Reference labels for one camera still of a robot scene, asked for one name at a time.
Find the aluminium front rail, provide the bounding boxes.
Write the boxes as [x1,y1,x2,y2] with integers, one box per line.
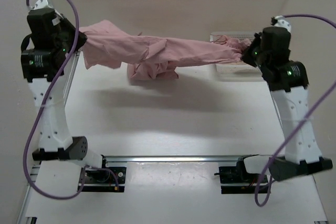
[106,155,241,163]

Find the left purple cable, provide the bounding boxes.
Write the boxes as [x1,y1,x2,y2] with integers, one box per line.
[23,0,120,200]

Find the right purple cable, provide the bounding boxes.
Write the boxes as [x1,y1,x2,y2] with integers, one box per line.
[254,13,336,207]

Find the white plastic basket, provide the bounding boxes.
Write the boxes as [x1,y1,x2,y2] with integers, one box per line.
[210,31,261,81]

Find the purple cable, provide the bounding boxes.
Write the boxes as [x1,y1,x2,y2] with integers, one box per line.
[254,13,336,207]
[23,0,120,200]

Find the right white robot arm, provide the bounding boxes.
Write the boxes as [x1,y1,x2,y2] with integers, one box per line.
[242,26,333,182]

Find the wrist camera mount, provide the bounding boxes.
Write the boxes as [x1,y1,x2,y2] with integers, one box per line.
[271,16,291,33]
[31,0,53,10]

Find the pink trousers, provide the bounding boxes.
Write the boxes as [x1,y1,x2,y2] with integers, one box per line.
[78,19,251,82]

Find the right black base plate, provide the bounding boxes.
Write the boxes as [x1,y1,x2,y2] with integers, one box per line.
[214,156,259,195]

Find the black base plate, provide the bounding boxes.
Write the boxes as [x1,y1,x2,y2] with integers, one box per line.
[214,156,259,195]
[77,157,127,193]

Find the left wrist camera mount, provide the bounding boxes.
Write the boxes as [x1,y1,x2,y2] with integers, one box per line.
[31,0,53,10]

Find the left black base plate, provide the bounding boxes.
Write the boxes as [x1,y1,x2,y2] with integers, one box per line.
[77,157,127,193]

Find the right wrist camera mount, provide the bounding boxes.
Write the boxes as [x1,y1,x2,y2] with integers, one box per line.
[271,16,291,33]

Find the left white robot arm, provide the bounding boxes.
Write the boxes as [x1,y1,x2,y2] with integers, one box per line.
[21,7,110,182]

